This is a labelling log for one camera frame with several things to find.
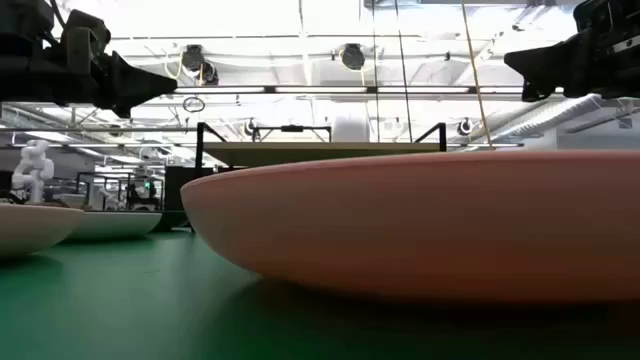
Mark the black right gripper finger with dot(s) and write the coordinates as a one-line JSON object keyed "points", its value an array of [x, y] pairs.
{"points": [[550, 52], [555, 81]]}

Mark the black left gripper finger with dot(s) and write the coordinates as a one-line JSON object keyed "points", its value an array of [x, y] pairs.
{"points": [[132, 75], [127, 102]]}

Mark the pale blue plate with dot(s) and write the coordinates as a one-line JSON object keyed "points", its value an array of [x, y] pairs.
{"points": [[115, 226]]}

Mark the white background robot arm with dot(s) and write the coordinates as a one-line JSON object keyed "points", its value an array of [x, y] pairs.
{"points": [[32, 170]]}

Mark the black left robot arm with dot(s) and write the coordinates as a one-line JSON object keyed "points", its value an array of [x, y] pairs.
{"points": [[25, 17]]}

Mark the wooden shelf black legs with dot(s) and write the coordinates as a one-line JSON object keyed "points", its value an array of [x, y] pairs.
{"points": [[320, 152]]}

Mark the black background cabinet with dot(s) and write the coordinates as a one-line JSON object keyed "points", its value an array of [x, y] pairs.
{"points": [[177, 190]]}

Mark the salmon plate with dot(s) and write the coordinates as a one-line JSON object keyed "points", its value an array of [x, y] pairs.
{"points": [[35, 227]]}

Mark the long ceiling light strip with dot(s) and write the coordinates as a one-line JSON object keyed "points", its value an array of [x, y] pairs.
{"points": [[320, 90]]}

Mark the pink plate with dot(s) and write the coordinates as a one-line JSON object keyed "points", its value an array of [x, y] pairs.
{"points": [[425, 225]]}

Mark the green table mat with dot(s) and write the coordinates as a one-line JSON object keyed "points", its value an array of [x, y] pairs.
{"points": [[125, 300]]}

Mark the white background column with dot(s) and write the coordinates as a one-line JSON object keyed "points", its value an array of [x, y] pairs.
{"points": [[351, 129]]}

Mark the silver ceiling duct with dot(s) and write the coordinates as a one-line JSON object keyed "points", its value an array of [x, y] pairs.
{"points": [[550, 120]]}

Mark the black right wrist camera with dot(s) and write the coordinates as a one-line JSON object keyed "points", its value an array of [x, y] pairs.
{"points": [[592, 15]]}

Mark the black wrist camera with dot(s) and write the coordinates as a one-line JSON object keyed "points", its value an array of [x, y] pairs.
{"points": [[87, 32], [592, 15]]}

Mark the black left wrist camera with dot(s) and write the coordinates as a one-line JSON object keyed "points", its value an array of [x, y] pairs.
{"points": [[87, 32]]}

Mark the black background workstation frame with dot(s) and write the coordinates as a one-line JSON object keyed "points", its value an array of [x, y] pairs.
{"points": [[120, 192]]}

